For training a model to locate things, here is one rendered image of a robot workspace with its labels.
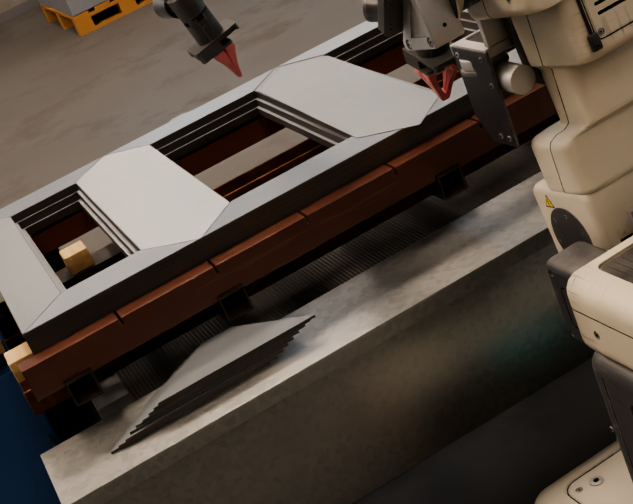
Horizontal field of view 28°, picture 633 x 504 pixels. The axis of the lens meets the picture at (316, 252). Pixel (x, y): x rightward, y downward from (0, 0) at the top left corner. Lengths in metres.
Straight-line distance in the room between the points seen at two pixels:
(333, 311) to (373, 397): 0.21
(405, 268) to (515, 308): 0.27
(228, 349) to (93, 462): 0.28
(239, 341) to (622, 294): 0.72
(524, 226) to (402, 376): 0.36
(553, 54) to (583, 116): 0.11
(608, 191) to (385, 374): 0.59
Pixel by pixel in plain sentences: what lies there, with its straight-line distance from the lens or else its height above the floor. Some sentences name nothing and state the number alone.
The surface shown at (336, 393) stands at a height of 0.52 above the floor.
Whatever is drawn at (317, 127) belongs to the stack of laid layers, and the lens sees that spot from 2.48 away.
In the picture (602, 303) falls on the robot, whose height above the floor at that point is 0.80.
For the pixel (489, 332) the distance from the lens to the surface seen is 2.33.
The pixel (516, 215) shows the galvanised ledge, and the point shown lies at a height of 0.68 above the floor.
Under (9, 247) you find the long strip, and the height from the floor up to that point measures 0.87.
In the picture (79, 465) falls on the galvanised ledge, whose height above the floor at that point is 0.68.
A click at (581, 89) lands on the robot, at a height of 0.97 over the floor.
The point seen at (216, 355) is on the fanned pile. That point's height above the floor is 0.72.
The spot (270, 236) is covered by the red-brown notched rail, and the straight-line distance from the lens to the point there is 2.14.
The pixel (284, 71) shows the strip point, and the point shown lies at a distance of 2.86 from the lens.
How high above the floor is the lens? 1.62
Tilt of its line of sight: 23 degrees down
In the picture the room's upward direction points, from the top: 24 degrees counter-clockwise
